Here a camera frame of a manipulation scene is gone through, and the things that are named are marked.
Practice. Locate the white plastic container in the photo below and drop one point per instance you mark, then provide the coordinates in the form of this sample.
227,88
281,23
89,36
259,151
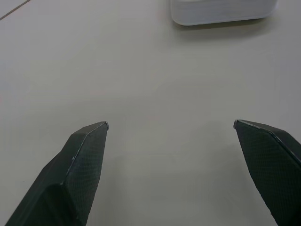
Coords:
221,11

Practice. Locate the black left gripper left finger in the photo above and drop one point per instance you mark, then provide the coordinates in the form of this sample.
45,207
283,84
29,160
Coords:
70,179

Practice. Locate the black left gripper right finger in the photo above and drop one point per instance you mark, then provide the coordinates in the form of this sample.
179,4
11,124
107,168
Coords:
272,169

